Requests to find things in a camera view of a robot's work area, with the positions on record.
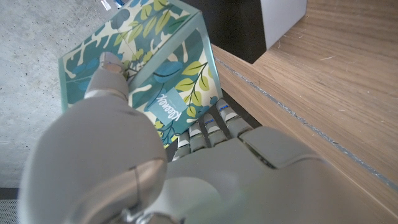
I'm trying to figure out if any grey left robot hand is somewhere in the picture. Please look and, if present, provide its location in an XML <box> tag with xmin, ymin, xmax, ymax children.
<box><xmin>17</xmin><ymin>51</ymin><xmax>398</xmax><ymax>224</ymax></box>

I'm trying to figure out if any teal floral tissue box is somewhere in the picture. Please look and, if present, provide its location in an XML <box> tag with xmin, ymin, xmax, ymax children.
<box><xmin>58</xmin><ymin>0</ymin><xmax>224</xmax><ymax>149</ymax></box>

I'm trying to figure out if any black and white box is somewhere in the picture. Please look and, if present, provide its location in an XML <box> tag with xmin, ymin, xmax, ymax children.
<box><xmin>180</xmin><ymin>0</ymin><xmax>308</xmax><ymax>65</ymax></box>

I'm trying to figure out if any grey tape outline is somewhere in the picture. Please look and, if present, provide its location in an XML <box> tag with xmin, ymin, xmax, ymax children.
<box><xmin>216</xmin><ymin>58</ymin><xmax>398</xmax><ymax>191</ymax></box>

